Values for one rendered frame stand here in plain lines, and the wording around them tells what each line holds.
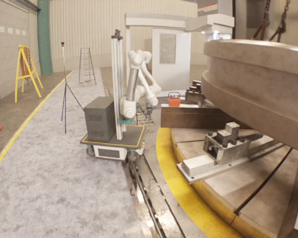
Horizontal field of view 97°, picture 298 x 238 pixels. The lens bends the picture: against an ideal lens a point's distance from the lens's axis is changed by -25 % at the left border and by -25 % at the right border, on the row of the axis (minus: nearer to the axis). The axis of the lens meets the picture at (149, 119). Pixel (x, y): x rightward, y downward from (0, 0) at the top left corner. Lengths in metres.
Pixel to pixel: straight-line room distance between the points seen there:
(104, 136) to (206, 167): 1.45
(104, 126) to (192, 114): 1.42
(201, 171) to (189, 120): 1.21
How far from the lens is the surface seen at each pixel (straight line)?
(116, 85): 2.31
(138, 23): 5.39
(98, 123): 2.47
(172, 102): 2.80
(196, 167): 1.89
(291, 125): 1.80
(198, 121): 2.97
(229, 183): 2.00
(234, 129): 2.00
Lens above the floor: 1.61
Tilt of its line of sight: 23 degrees down
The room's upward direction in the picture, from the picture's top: straight up
